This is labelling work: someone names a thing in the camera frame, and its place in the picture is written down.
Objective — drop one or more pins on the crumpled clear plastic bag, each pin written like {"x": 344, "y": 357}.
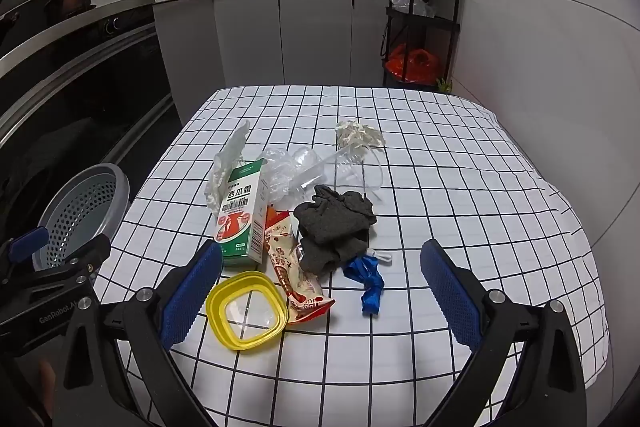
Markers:
{"x": 282, "y": 170}

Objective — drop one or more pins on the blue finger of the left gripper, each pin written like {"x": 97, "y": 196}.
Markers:
{"x": 28, "y": 244}
{"x": 86, "y": 260}

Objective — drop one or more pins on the crumpled cream paper wad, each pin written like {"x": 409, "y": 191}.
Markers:
{"x": 358, "y": 138}

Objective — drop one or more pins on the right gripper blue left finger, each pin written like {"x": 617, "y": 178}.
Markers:
{"x": 155, "y": 319}

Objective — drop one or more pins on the blue ribbon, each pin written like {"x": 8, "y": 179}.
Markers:
{"x": 364, "y": 270}

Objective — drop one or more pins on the white black checked tablecloth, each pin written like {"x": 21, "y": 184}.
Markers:
{"x": 448, "y": 171}

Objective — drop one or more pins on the black metal shelf rack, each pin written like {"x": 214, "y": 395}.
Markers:
{"x": 419, "y": 41}

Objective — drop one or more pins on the clear plastic cup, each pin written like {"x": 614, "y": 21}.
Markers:
{"x": 353, "y": 166}

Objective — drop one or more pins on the white crumpled plastic glove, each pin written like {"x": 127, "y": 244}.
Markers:
{"x": 224, "y": 162}

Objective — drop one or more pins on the person's left hand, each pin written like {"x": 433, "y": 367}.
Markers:
{"x": 47, "y": 384}

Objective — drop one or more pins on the yellow square plastic lid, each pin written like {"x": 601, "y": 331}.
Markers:
{"x": 245, "y": 311}

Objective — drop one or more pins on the clear plastic bag on shelf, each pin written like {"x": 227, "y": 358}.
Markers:
{"x": 415, "y": 7}

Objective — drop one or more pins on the red beige snack wrapper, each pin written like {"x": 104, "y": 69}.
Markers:
{"x": 303, "y": 293}

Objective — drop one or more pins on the red plastic bag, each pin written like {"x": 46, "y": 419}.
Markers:
{"x": 414, "y": 65}

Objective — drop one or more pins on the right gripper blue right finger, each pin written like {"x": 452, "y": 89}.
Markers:
{"x": 488, "y": 323}

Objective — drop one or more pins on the grey perforated trash basket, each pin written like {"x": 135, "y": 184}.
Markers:
{"x": 93, "y": 202}

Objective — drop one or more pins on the green white medicine box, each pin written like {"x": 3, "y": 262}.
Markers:
{"x": 241, "y": 219}

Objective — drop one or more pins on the grey kitchen cabinets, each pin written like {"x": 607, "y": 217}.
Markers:
{"x": 208, "y": 45}

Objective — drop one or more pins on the dark grey cloth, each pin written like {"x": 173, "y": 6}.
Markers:
{"x": 334, "y": 229}

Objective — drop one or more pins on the black built-in oven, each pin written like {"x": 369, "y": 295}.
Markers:
{"x": 88, "y": 90}

